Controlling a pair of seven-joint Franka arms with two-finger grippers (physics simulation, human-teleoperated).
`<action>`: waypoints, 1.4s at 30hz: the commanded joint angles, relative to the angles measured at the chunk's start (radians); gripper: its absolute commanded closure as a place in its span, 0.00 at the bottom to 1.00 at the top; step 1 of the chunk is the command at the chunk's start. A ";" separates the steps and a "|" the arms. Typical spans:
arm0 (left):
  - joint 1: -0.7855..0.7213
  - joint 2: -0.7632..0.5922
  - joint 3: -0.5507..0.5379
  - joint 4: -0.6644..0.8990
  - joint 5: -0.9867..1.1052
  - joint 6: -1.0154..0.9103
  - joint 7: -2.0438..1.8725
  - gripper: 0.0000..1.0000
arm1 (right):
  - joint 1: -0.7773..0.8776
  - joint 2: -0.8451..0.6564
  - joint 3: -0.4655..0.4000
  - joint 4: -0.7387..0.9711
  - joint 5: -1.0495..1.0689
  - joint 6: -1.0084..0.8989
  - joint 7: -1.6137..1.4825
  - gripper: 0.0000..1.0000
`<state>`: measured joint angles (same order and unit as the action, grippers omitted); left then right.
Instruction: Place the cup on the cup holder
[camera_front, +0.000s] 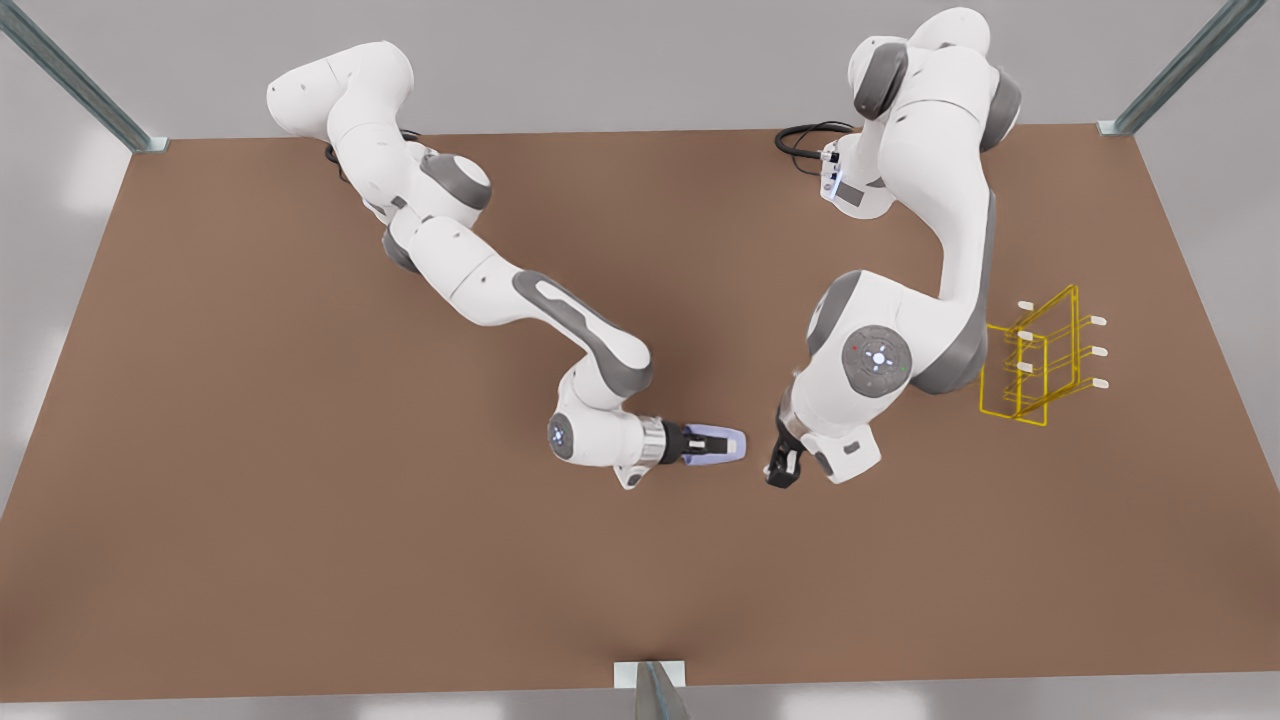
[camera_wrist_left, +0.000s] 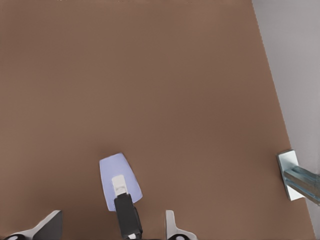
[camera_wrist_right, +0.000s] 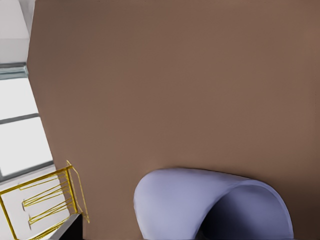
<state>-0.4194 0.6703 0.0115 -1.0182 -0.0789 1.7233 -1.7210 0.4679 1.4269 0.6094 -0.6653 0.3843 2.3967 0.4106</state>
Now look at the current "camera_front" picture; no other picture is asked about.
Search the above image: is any pale lavender cup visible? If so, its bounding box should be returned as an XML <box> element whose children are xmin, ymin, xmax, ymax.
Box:
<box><xmin>684</xmin><ymin>425</ymin><xmax>749</xmax><ymax>468</ymax></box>

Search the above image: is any silver frame post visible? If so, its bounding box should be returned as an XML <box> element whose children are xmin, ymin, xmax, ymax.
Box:
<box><xmin>0</xmin><ymin>0</ymin><xmax>170</xmax><ymax>154</ymax></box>
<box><xmin>612</xmin><ymin>659</ymin><xmax>688</xmax><ymax>720</ymax></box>
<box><xmin>1096</xmin><ymin>0</ymin><xmax>1267</xmax><ymax>137</ymax></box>

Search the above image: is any yellow wire cup holder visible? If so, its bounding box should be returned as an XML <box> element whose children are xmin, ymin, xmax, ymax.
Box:
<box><xmin>979</xmin><ymin>284</ymin><xmax>1110</xmax><ymax>428</ymax></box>

